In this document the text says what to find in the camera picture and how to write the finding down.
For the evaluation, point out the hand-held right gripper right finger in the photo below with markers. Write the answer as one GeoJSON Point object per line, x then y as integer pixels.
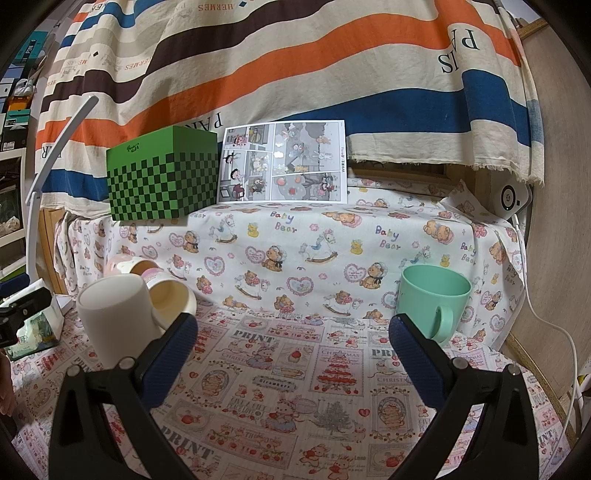
{"type": "Point", "coordinates": [415, 367]}

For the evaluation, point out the white round-dial device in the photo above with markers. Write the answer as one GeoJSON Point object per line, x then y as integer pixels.
{"type": "Point", "coordinates": [510, 199]}

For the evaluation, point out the pink print tablecloth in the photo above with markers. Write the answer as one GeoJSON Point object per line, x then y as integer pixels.
{"type": "Point", "coordinates": [286, 397]}

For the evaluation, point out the striped cloth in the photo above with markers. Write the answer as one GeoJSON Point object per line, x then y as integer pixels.
{"type": "Point", "coordinates": [286, 60]}

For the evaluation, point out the mint green cup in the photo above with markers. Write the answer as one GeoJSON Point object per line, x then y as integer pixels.
{"type": "Point", "coordinates": [427, 295]}

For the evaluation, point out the white cup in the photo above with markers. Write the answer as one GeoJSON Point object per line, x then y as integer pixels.
{"type": "Point", "coordinates": [115, 318]}

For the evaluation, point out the comic picture sheet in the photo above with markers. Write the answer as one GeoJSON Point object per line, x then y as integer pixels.
{"type": "Point", "coordinates": [281, 161]}

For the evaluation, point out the stack of storage boxes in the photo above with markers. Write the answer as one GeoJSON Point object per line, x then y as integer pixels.
{"type": "Point", "coordinates": [23, 83]}

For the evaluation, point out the green checkered box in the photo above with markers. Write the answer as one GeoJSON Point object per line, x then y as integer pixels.
{"type": "Point", "coordinates": [161, 184]}

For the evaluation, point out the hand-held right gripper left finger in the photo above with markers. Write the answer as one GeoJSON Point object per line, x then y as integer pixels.
{"type": "Point", "coordinates": [170, 364]}

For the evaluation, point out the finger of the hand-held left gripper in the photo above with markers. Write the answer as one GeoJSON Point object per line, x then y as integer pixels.
{"type": "Point", "coordinates": [25, 307]}

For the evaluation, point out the green and white packet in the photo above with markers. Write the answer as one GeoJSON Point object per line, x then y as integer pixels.
{"type": "Point", "coordinates": [39, 330]}

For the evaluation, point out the bear print cloth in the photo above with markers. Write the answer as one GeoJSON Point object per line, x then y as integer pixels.
{"type": "Point", "coordinates": [295, 249]}

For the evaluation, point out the pink cup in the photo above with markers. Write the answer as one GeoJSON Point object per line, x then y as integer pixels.
{"type": "Point", "coordinates": [124, 267]}

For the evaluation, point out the person's left hand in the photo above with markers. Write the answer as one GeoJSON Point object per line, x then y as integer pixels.
{"type": "Point", "coordinates": [6, 387]}

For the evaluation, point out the cream cup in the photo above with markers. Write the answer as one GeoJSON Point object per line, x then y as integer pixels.
{"type": "Point", "coordinates": [173, 300]}

